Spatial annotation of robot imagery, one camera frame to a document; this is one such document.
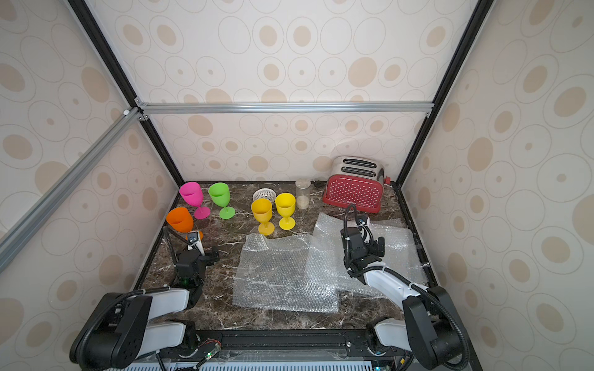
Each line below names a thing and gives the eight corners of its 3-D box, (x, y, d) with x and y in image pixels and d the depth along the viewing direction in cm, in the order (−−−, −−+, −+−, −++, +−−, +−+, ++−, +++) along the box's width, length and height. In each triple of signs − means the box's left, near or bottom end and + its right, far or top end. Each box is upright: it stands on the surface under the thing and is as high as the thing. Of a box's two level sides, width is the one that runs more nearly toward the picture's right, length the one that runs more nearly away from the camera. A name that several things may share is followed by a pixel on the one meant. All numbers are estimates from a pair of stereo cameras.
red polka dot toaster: (323, 206, 113) (326, 179, 99) (330, 180, 124) (334, 152, 110) (378, 217, 109) (389, 190, 94) (380, 189, 120) (390, 161, 106)
